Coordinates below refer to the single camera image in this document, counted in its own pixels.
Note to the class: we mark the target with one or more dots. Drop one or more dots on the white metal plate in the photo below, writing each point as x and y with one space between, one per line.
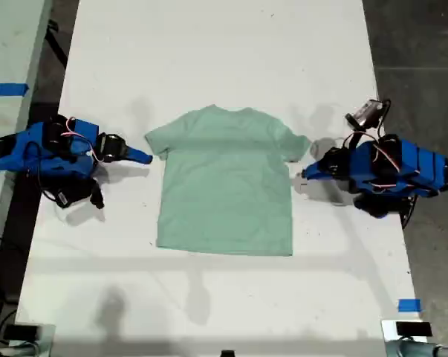
388 331

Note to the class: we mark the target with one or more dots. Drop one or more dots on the small black box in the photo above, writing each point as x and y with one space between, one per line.
21 332
413 328

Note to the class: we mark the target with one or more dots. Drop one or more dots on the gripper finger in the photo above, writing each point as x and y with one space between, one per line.
315 177
314 169
140 153
140 159

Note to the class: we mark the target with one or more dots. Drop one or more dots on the square blue tape piece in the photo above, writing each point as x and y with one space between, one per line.
409 305

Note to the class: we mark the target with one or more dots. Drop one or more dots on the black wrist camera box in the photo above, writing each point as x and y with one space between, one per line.
368 113
65 195

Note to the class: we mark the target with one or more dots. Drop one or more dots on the small black clip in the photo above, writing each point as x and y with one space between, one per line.
227 353

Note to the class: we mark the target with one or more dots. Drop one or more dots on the pale side table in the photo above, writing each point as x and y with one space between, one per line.
8 44

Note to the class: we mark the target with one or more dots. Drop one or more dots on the black table leg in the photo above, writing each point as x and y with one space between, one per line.
57 42

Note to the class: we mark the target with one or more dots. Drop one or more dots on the long blue tape strip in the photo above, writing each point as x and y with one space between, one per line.
6 90

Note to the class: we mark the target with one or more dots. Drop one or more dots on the pale green T-shirt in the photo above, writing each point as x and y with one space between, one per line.
223 186

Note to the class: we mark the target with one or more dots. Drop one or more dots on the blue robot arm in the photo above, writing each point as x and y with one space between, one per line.
413 163
19 152

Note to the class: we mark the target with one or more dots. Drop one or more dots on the silver metal plate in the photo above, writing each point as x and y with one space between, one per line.
47 342

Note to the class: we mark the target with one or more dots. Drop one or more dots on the grey metal pipe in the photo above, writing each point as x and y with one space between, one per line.
19 351
413 350

